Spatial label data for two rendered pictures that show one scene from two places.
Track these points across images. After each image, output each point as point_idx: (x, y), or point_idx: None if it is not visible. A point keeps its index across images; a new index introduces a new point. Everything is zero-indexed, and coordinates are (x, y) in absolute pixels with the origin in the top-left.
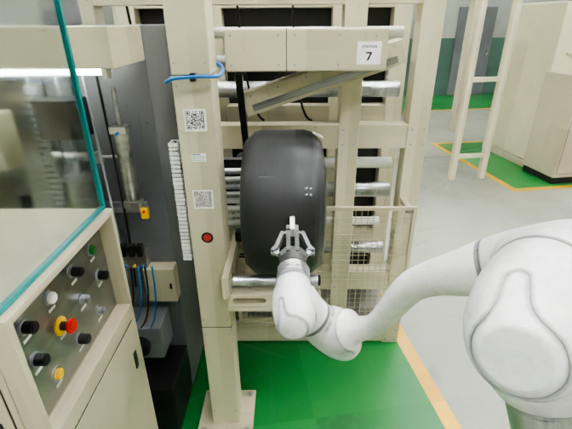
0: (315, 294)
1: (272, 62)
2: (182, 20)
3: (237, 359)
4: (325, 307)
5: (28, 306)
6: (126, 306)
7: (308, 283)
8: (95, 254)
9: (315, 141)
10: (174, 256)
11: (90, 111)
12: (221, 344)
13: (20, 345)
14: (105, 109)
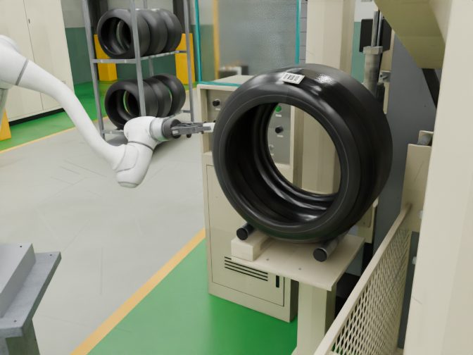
0: (136, 127)
1: None
2: None
3: (313, 318)
4: (131, 138)
5: (208, 88)
6: (288, 167)
7: (142, 122)
8: (283, 115)
9: (266, 76)
10: (379, 203)
11: (378, 31)
12: None
13: (200, 99)
14: (376, 31)
